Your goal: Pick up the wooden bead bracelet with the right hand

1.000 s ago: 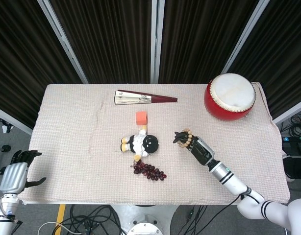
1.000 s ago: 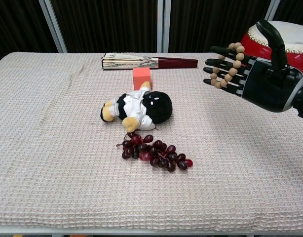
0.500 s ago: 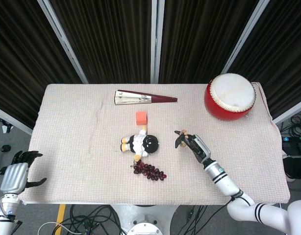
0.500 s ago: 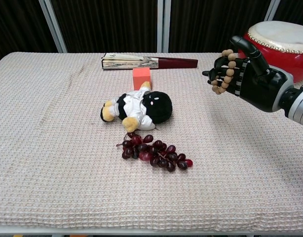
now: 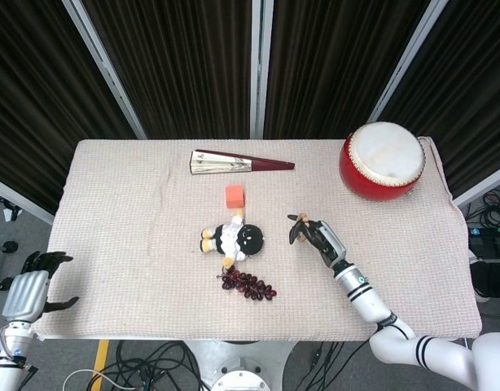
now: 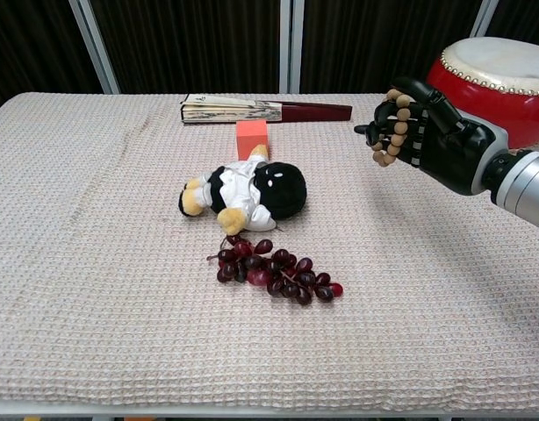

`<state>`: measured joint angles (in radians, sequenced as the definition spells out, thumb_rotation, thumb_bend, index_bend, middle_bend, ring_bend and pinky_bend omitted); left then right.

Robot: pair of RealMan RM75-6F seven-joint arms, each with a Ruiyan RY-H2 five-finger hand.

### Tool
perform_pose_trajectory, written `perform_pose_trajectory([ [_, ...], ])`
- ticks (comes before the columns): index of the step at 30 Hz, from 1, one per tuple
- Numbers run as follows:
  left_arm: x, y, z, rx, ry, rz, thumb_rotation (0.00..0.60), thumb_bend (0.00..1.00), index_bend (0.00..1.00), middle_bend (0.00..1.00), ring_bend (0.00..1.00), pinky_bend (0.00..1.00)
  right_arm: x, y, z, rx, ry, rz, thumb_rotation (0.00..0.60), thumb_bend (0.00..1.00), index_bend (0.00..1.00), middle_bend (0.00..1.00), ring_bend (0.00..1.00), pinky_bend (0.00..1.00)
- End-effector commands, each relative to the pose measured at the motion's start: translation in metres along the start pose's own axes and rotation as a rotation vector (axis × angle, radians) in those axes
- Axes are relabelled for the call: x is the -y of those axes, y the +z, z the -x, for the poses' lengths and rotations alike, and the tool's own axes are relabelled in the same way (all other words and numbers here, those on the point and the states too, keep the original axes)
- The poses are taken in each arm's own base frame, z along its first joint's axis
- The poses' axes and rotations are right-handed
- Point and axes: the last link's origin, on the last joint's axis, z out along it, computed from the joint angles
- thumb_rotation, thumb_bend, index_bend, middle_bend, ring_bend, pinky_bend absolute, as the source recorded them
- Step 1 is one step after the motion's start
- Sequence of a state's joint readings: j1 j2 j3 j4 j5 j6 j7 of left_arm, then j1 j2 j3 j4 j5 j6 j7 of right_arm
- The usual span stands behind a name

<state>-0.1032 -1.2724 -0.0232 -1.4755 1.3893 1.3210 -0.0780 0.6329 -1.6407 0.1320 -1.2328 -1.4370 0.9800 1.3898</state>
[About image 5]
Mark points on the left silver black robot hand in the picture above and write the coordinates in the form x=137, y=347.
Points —
x=27, y=293

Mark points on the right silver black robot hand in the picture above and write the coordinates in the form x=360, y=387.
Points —
x=321, y=242

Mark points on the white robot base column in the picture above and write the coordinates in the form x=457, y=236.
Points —
x=239, y=366

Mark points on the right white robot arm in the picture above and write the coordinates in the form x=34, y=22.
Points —
x=396, y=317

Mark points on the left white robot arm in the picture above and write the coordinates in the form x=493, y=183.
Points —
x=5, y=354

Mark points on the dark red plastic grape bunch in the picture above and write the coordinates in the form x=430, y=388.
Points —
x=246, y=283

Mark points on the black white plush doll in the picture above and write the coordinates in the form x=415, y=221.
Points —
x=233, y=240

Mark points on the orange foam cube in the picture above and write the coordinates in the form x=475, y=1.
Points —
x=234, y=196

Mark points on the red drum white skin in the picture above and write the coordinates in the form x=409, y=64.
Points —
x=382, y=161

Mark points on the beige woven table cloth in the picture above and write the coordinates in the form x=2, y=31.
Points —
x=152, y=244

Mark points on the black power strip box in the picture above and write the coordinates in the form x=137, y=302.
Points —
x=488, y=240

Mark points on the dark pleated partition panel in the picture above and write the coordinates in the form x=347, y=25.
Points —
x=172, y=65
x=466, y=89
x=327, y=65
x=42, y=102

